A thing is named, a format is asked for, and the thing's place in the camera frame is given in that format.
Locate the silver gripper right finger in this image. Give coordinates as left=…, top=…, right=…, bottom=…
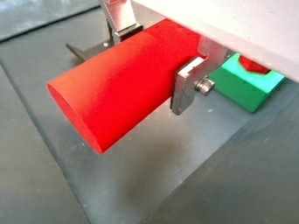
left=170, top=37, right=233, bottom=116

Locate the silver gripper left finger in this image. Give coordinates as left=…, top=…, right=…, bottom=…
left=98, top=0, right=144, bottom=46

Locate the red cylinder block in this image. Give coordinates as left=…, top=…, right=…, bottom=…
left=46, top=19, right=200, bottom=153

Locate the green shape sorter base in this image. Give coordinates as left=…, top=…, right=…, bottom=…
left=209, top=53, right=285, bottom=113

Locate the red hexagonal block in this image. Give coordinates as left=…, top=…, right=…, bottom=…
left=237, top=56, right=269, bottom=74

